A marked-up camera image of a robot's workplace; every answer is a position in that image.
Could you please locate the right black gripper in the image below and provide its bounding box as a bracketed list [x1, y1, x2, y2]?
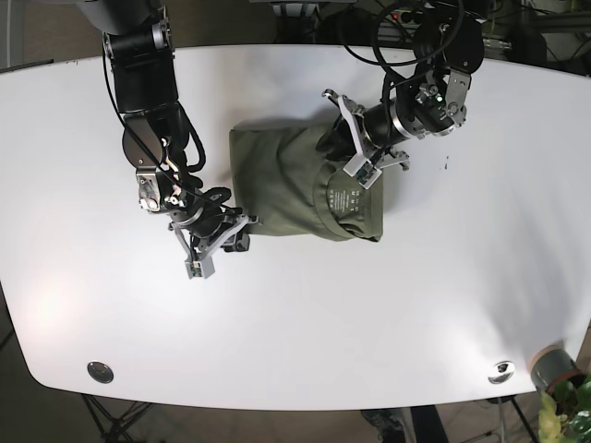
[169, 190, 259, 279]

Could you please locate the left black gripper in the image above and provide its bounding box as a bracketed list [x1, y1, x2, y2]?
[320, 89, 416, 189]

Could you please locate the olive green T-shirt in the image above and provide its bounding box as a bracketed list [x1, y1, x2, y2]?
[229, 123, 383, 242]

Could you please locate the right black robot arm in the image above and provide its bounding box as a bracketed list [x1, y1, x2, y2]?
[77, 1, 255, 279]

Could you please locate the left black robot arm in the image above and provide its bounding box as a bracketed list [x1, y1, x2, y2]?
[317, 1, 485, 189]

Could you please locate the left silver table grommet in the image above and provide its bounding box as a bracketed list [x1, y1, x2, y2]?
[87, 361, 115, 384]

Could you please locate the silver table grommet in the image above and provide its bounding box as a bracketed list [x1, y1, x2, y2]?
[488, 361, 515, 385]
[87, 361, 115, 384]

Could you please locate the right silver table grommet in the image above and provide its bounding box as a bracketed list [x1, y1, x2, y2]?
[488, 361, 515, 385]

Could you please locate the grey plant pot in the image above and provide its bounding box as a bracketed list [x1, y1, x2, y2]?
[528, 344, 585, 393]

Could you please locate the green potted plant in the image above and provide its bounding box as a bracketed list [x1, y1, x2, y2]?
[538, 375, 590, 443]

